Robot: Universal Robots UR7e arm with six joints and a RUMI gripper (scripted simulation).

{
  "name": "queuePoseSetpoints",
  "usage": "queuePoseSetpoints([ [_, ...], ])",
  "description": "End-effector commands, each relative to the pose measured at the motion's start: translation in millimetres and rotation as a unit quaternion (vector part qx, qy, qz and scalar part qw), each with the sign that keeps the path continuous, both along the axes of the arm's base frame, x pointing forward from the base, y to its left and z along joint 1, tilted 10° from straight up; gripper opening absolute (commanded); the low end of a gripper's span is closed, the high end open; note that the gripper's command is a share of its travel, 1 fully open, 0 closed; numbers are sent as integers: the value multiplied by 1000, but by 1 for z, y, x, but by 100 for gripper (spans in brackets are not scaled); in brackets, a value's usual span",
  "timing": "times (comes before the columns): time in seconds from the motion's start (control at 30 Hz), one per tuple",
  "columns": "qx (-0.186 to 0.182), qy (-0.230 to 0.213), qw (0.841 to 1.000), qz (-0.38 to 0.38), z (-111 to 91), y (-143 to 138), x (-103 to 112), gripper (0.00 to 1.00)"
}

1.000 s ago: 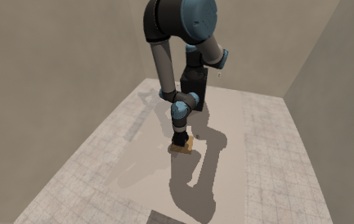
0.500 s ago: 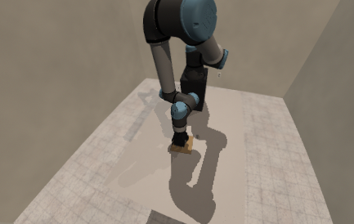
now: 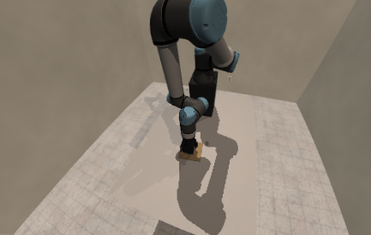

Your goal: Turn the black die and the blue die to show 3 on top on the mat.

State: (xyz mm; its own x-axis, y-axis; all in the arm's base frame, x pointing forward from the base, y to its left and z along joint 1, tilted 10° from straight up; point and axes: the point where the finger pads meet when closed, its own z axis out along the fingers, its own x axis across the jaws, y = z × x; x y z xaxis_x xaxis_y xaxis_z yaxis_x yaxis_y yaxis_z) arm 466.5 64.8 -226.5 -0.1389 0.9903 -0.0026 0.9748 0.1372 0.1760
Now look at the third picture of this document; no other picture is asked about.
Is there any brown flat mat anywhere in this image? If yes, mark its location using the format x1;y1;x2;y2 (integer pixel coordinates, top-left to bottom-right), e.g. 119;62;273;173
178;142;203;161

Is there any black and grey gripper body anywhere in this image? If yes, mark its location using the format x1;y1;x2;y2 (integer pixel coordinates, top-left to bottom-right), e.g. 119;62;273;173
180;136;196;154

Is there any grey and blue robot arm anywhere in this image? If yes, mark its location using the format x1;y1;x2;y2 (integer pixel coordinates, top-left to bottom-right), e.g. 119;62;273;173
150;0;239;139

